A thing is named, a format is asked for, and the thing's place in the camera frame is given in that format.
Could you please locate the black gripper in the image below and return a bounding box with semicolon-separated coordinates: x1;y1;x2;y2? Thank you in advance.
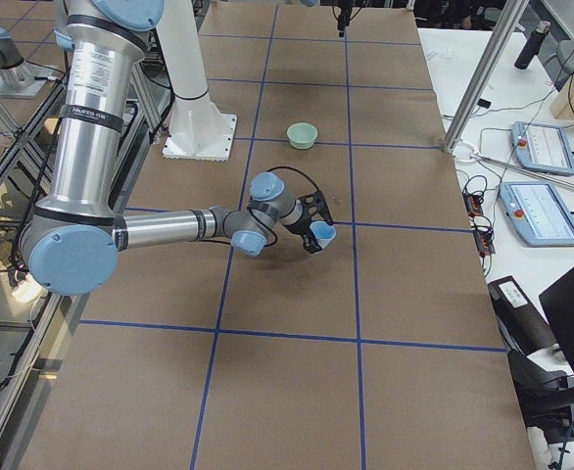
284;208;335;254

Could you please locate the blue teach pendant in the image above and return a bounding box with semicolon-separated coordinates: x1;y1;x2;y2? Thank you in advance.
499;181;574;248
511;121;574;176

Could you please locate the blue teach pendant far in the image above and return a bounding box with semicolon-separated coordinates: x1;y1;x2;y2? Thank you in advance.
511;121;574;176

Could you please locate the light green bowl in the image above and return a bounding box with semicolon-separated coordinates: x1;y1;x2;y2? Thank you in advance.
286;122;318;150

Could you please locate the aluminium frame post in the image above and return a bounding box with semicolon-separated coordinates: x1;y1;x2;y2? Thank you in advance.
442;0;529;154

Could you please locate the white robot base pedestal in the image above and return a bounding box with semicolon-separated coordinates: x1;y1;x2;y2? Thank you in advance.
157;0;237;162

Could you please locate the black office chair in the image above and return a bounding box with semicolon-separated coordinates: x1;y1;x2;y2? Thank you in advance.
488;276;574;444

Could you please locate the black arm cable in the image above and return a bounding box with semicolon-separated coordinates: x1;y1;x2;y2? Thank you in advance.
245;165;323;246

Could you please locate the black water bottle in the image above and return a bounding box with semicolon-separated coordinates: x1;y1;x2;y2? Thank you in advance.
514;21;551;70

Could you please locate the light blue plastic cup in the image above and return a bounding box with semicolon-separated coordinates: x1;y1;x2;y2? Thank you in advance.
310;223;337;250

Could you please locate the blue teach pendant near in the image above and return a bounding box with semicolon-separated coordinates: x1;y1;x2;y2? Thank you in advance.
499;181;574;248

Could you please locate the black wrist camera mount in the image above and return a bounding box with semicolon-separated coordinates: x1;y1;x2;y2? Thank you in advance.
298;190;334;225

